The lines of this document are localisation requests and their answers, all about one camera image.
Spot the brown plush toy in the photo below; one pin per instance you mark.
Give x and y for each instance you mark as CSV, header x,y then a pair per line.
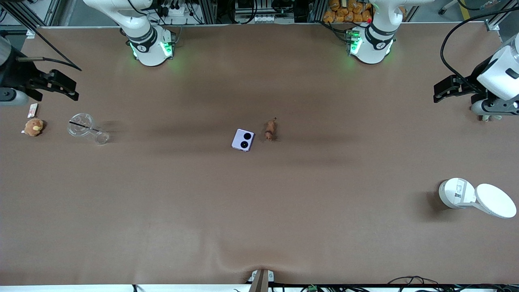
x,y
33,127

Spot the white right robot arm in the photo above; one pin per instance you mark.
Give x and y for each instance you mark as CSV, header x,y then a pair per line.
x,y
148,44

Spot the white terminal strip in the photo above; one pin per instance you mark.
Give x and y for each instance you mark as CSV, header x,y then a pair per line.
x,y
267,18

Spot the small white printed card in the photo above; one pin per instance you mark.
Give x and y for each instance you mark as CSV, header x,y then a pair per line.
x,y
32,110

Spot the green turtle plush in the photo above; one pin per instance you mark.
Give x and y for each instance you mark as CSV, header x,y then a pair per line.
x,y
486,118

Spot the aluminium frame profile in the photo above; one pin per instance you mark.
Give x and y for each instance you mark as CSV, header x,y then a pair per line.
x,y
36,12
496,22

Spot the pile of orange stuffed items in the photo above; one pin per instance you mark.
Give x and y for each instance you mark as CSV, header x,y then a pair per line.
x,y
348,12

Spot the lilac flip phone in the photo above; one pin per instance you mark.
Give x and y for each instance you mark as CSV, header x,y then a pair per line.
x,y
239,142

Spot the clear plastic cup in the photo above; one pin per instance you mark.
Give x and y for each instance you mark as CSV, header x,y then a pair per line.
x,y
99,137

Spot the white power strip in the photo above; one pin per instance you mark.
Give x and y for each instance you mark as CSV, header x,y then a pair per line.
x,y
174,11

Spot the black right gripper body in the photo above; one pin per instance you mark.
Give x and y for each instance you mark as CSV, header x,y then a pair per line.
x,y
15,74

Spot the white round canister with lid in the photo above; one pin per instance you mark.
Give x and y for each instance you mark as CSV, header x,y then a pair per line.
x,y
450,194

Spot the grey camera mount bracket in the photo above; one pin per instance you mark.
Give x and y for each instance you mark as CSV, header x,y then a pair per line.
x,y
261,280

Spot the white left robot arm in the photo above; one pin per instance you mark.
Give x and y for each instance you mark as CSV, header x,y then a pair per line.
x,y
373,44

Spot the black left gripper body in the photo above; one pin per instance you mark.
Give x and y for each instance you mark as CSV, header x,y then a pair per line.
x,y
470,81

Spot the brown lion statue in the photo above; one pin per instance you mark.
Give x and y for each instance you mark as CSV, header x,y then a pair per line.
x,y
270,130

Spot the black drinking straw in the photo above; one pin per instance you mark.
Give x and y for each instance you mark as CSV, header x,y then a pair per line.
x,y
81,125

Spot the white chair leg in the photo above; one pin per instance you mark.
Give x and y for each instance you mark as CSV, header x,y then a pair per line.
x,y
448,6

